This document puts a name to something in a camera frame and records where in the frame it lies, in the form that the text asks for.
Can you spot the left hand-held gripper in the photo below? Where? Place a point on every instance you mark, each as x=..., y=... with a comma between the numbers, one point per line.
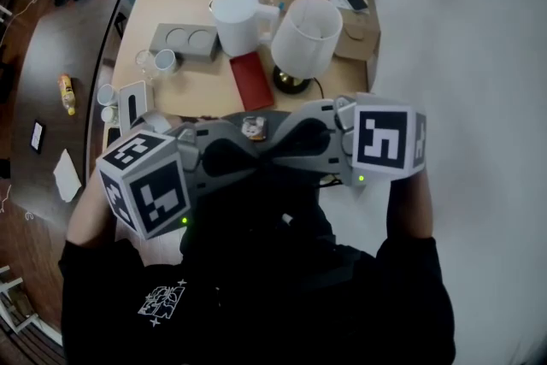
x=154, y=192

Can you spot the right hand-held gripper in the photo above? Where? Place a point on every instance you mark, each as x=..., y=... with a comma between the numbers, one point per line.
x=380, y=141

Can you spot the person's right forearm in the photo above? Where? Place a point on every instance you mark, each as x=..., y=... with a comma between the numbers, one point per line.
x=410, y=209

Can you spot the person's left forearm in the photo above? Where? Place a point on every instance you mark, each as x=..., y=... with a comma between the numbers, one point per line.
x=92, y=213

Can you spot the cartoon badge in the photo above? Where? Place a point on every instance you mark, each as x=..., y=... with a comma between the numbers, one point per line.
x=254, y=128

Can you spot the crumpled white tissue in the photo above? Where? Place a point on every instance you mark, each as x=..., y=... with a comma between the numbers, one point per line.
x=154, y=121

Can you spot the red notebook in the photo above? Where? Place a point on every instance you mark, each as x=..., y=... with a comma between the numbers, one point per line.
x=252, y=81

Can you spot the white shade table lamp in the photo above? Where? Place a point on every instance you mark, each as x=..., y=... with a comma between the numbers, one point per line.
x=307, y=36

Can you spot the white box with black slot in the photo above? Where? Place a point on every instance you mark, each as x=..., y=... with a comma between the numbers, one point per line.
x=136, y=100

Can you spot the cardboard box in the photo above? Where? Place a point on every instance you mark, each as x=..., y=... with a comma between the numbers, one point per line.
x=354, y=34

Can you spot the frosted drinking glass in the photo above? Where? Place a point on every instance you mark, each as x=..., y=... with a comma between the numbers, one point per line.
x=166, y=61

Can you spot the white mug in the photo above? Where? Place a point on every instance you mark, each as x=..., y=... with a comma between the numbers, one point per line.
x=107, y=95
x=109, y=114

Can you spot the clear drinking glass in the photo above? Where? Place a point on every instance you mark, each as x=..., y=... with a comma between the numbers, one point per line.
x=145, y=64

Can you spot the grey two-hole holder block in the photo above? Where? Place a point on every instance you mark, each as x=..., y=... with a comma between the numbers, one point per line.
x=186, y=40

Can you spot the white pitcher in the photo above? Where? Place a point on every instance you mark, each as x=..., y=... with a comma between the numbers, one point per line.
x=237, y=23

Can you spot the white napkin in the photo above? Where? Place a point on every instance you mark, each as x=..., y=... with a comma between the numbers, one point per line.
x=67, y=176

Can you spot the yellow bottle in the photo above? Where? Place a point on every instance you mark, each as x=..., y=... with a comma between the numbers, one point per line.
x=67, y=95

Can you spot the person's black sweatshirt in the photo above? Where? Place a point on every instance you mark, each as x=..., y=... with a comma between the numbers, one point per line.
x=299, y=312

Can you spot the black framed card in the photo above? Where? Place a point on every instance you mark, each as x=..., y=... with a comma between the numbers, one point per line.
x=37, y=137

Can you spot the dark brown round table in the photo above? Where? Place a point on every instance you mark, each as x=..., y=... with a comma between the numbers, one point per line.
x=60, y=55

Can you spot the white metal rack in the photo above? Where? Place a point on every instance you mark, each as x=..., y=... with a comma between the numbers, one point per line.
x=15, y=303

